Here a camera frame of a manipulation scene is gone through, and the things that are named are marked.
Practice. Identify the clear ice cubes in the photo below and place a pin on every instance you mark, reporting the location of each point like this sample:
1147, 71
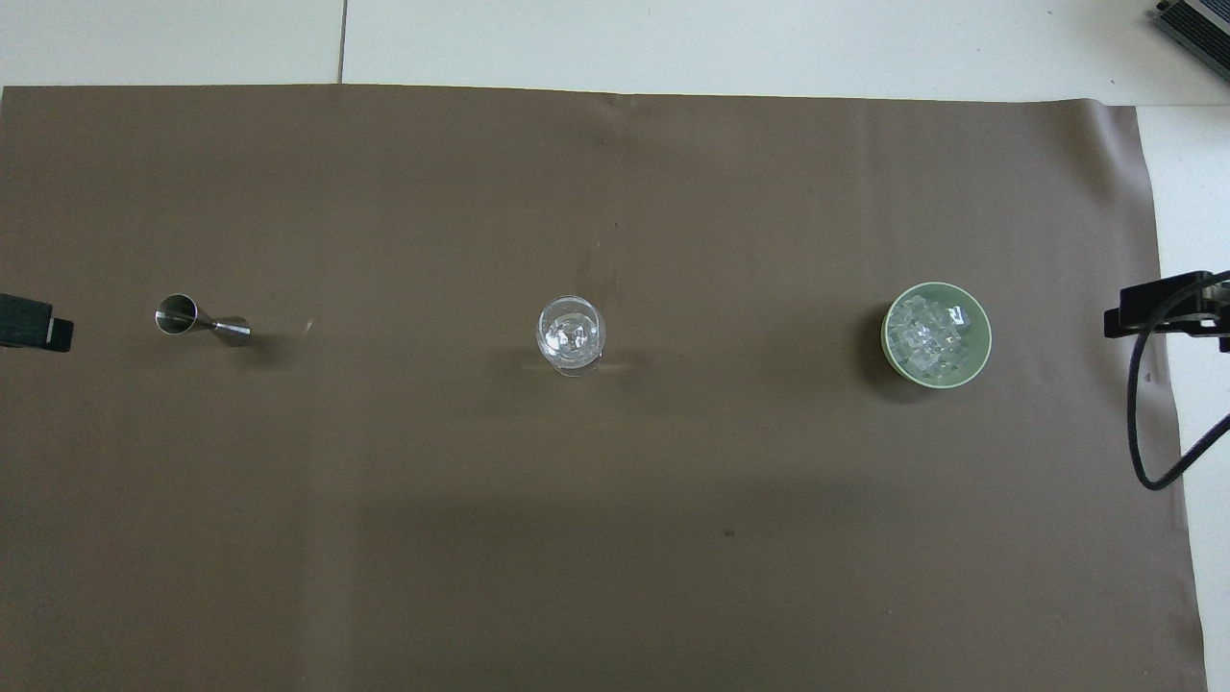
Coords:
930, 335

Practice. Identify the clear wine glass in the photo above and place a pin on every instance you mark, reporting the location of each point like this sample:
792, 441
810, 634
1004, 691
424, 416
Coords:
571, 333

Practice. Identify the grey metal box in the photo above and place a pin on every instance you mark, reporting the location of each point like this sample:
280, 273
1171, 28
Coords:
1201, 21

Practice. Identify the steel double jigger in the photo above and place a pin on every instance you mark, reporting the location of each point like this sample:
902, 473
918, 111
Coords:
177, 313

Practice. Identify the green bowl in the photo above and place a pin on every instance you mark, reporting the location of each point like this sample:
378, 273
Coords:
975, 360

